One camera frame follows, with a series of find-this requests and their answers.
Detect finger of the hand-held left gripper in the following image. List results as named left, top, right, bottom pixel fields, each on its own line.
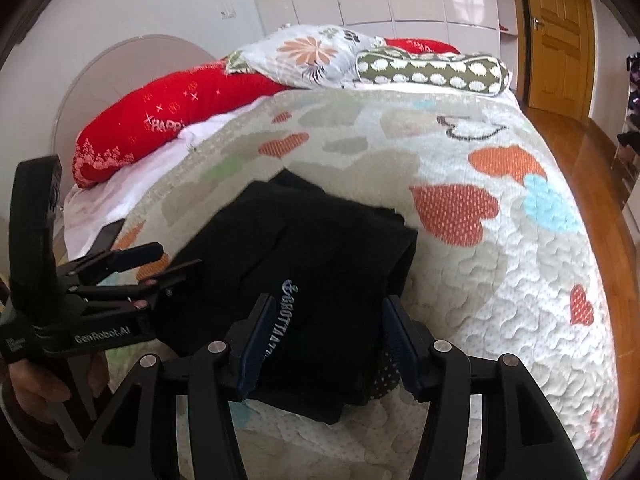
left=57, top=241, right=166, bottom=286
left=70, top=258, right=203, bottom=312

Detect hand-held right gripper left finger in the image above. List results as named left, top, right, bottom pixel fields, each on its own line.
left=67, top=294, right=277, bottom=480

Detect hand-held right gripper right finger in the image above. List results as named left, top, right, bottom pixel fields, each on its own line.
left=382, top=294, right=588, bottom=480

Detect black pants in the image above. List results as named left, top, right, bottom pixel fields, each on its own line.
left=156, top=169, right=420, bottom=425

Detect person's left forearm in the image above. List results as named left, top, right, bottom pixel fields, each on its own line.
left=0, top=395, right=88, bottom=468

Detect person's left hand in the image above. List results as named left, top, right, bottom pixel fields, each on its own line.
left=6, top=352, right=110, bottom=413

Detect white fleece blanket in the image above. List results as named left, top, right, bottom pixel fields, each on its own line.
left=62, top=92, right=271, bottom=266

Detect heart patterned quilt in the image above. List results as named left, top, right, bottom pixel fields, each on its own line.
left=97, top=82, right=623, bottom=480

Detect red printed long pillow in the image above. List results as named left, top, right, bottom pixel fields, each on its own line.
left=71, top=37, right=462, bottom=190

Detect round white headboard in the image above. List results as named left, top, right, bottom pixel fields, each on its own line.
left=52, top=34, right=218, bottom=158

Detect floral white pillow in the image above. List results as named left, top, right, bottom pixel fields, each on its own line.
left=224, top=24, right=388, bottom=91

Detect green bolster with white pattern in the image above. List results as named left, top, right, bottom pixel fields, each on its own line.
left=355, top=46, right=512, bottom=97

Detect shoe rack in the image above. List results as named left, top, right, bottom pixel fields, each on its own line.
left=611, top=51, right=640, bottom=196

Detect wooden door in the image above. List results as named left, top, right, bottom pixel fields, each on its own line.
left=517, top=0, right=598, bottom=121

